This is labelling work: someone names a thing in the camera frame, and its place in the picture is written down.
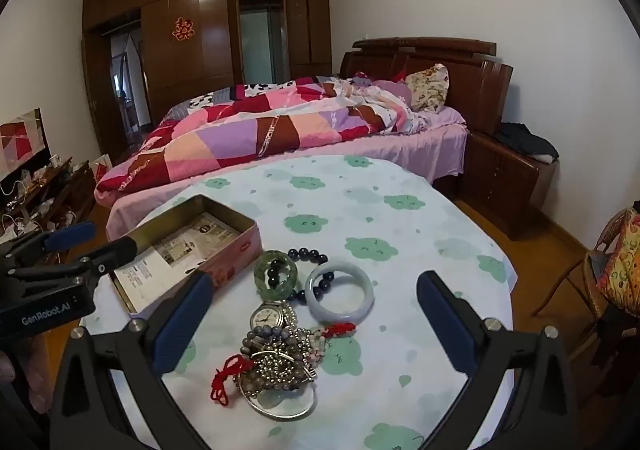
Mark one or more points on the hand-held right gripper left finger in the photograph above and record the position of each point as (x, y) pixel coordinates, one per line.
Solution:
(182, 320)

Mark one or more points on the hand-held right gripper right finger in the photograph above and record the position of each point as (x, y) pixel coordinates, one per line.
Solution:
(447, 325)

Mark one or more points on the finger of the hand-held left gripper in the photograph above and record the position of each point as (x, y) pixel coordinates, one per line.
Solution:
(67, 236)
(110, 255)

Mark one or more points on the pink metal tin box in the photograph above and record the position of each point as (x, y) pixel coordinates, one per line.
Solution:
(235, 260)

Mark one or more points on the silver wristwatch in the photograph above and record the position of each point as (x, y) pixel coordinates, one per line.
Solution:
(263, 316)

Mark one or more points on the thin silver bangle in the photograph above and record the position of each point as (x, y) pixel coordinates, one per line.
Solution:
(272, 417)

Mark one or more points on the wooden television cabinet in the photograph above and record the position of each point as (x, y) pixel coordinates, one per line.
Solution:
(75, 190)

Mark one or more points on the newspaper box lining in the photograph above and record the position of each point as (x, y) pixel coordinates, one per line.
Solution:
(170, 250)

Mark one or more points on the white cup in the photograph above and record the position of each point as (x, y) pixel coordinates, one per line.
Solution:
(55, 160)

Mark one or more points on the green jade bangle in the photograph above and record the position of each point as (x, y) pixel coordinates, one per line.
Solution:
(258, 275)

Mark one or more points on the pale jade bangle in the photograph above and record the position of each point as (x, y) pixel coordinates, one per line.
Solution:
(345, 317)

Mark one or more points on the television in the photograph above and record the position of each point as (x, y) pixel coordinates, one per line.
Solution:
(20, 139)

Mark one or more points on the wicker chair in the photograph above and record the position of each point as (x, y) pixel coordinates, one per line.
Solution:
(565, 275)

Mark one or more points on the wooden nightstand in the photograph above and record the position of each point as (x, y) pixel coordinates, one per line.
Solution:
(505, 185)

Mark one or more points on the patchwork quilt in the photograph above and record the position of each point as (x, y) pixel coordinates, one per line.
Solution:
(225, 134)

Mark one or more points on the orange floral cushion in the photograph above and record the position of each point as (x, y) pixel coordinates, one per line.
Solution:
(622, 270)

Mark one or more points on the pink bed sheet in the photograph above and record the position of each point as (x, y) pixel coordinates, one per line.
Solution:
(400, 144)

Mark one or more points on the dark clothes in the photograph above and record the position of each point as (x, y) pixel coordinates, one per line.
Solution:
(525, 139)

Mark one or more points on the red paper decoration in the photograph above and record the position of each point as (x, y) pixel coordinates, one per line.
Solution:
(183, 28)

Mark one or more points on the floral pillow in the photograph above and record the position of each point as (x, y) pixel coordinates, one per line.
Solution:
(427, 87)

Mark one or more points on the pink pillow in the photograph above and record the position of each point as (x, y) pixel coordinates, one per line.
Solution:
(392, 89)

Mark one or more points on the wooden bed headboard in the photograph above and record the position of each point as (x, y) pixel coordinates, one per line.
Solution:
(475, 74)

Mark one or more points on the wooden wardrobe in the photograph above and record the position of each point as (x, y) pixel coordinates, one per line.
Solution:
(210, 19)

